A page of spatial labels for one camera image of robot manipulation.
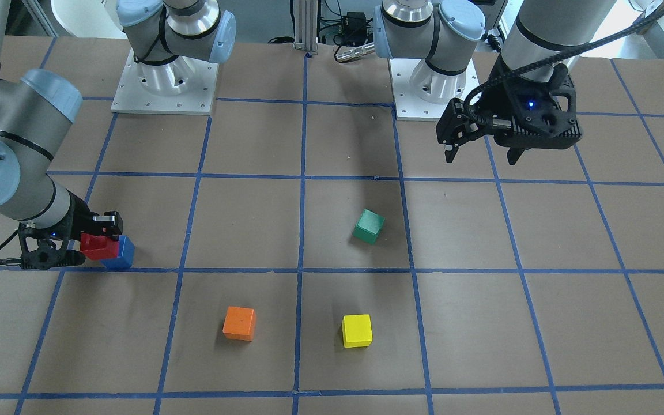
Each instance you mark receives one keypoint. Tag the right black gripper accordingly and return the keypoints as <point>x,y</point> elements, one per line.
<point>80,222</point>

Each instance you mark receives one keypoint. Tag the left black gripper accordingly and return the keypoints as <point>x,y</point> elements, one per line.
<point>498,102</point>

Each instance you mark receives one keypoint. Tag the red wooden block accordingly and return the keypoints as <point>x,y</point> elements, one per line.
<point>98,248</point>

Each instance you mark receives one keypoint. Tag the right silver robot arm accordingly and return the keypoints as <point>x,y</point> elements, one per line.
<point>37,112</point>

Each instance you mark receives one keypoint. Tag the blue wooden block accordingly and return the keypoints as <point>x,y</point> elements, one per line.
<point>120,254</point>

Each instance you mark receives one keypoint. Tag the green wooden block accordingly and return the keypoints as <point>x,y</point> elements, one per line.
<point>368,226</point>

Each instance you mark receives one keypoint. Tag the orange wooden block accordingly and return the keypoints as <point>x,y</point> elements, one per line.
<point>239,323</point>

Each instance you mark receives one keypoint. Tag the yellow wooden block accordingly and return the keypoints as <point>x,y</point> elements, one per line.
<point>357,331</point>

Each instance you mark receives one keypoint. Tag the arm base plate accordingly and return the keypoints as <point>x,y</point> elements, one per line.
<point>185,86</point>
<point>420,94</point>

